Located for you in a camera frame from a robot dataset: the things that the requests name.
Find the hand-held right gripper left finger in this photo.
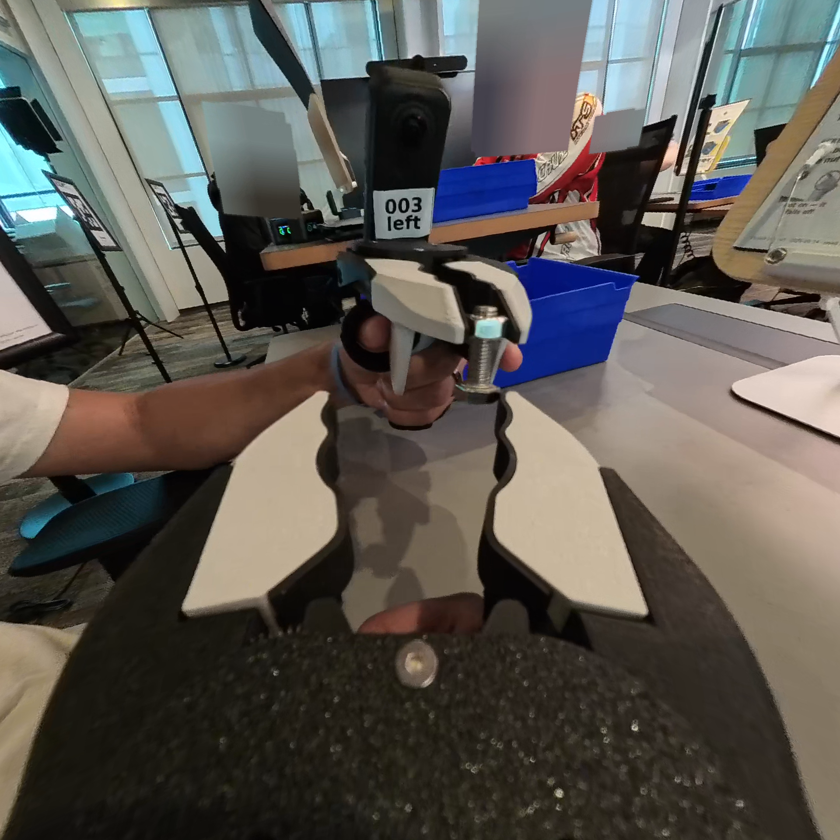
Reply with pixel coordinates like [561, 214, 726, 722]
[180, 391, 361, 635]

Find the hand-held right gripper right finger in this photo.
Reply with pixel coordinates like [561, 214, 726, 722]
[477, 391, 652, 635]

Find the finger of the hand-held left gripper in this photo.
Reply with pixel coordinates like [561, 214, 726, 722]
[458, 260, 534, 345]
[363, 257, 471, 344]

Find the blue plastic bin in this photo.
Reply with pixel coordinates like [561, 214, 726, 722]
[689, 173, 753, 199]
[491, 256, 640, 389]
[433, 159, 539, 225]

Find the silver hex bolt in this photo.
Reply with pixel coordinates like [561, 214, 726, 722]
[453, 304, 510, 406]

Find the person's left forearm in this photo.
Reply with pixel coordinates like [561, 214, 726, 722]
[38, 350, 340, 481]

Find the person's left hand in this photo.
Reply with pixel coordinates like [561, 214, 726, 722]
[338, 317, 524, 429]

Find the person's right hand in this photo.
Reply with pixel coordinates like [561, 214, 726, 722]
[358, 592, 488, 635]

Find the large black monitor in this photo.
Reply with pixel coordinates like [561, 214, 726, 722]
[319, 71, 476, 193]

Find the wooden edged table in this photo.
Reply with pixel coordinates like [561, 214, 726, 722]
[260, 199, 601, 271]

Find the black webcam bar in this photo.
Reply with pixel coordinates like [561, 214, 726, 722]
[365, 55, 469, 77]

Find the black device green screen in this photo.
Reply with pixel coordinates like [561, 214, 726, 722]
[268, 213, 324, 246]

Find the black office chair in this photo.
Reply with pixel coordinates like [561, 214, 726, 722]
[577, 115, 678, 284]
[206, 174, 345, 334]

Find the blue mesh office chair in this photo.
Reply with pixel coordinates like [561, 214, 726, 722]
[8, 471, 198, 581]

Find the black sign on pole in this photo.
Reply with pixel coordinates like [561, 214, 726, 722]
[144, 177, 249, 370]

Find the wooden instruction board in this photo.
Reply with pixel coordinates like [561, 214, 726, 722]
[712, 62, 840, 298]

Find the small instruction board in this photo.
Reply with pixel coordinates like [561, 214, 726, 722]
[697, 98, 751, 176]

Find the white t-shirt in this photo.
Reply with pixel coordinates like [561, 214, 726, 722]
[0, 369, 88, 818]

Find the white floor sign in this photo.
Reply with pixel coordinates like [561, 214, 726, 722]
[0, 230, 74, 370]

